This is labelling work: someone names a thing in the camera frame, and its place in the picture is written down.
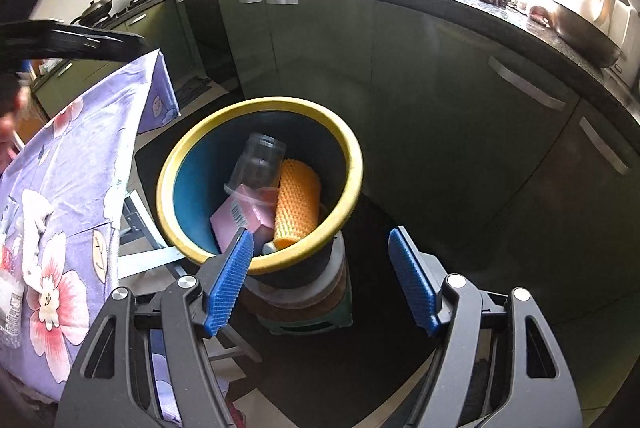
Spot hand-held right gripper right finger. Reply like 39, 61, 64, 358
388, 227, 583, 428

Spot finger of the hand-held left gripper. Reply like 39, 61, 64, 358
0, 21, 148, 62

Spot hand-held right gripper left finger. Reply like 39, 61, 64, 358
57, 228, 255, 428

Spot pink box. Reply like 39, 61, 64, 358
209, 183, 279, 255

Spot yellow-rimmed dark trash bin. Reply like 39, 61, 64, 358
156, 97, 364, 290

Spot orange ribbed sponge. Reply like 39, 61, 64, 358
273, 159, 321, 252

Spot clear plastic cup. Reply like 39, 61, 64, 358
224, 133, 287, 200

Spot black wok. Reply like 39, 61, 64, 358
70, 0, 115, 27

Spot green lower cabinets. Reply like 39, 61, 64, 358
30, 0, 197, 121

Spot brown round stool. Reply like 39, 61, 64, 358
320, 258, 352, 311

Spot white round stool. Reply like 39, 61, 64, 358
244, 231, 349, 310

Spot teal plastic stool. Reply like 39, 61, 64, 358
256, 301, 354, 337

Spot purple floral tablecloth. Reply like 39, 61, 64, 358
0, 50, 231, 428

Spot black countertop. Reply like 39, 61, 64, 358
167, 0, 640, 111

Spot metal bowl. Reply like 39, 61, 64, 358
547, 0, 622, 68

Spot metal table frame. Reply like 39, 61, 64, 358
117, 187, 263, 365

